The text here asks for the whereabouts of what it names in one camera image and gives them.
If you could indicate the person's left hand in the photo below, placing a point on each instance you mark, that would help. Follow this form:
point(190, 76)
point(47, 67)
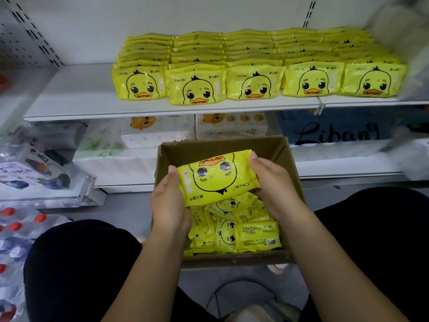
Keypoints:
point(171, 208)

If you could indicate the person's right hand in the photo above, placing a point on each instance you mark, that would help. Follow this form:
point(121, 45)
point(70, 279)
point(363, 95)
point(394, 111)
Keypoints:
point(278, 191)

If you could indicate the yellow duck packet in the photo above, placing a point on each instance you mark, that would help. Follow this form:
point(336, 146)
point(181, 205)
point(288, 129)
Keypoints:
point(218, 177)

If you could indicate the brown cardboard box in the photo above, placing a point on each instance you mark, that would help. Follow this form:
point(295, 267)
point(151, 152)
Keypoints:
point(181, 151)

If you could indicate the white metal shelf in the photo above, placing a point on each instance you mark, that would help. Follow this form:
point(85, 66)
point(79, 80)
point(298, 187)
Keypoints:
point(74, 90)

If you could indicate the person's right forearm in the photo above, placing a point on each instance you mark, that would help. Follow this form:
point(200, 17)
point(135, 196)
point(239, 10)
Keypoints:
point(335, 271)

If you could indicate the person's left forearm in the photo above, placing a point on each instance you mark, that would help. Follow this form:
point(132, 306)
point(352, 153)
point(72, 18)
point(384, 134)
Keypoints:
point(147, 285)

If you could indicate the white duck tissue pack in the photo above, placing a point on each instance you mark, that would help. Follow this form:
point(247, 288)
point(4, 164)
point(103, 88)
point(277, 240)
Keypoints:
point(234, 127)
point(167, 134)

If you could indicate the person's right cream clog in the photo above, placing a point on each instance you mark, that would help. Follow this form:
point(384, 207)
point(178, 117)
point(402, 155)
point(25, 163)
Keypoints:
point(278, 268)

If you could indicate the person's black trousers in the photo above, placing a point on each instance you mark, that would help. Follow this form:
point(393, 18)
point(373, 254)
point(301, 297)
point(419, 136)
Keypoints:
point(74, 271)

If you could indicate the white pegboard shelf unit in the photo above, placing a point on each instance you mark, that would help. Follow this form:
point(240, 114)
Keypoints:
point(20, 83)

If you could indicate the green white tissue pack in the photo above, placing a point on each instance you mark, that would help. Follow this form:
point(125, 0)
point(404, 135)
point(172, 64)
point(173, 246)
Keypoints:
point(100, 147)

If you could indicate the blue white roll pack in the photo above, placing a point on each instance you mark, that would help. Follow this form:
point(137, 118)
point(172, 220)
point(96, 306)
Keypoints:
point(412, 154)

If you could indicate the MIQI boxes with fruit print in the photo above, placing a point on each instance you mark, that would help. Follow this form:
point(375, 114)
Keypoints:
point(33, 174)

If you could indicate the pack of red-capped bottles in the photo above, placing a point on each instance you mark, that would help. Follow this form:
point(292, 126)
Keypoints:
point(20, 244)

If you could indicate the metal frame stool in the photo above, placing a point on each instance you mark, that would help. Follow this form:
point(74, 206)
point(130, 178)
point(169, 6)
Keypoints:
point(268, 312)

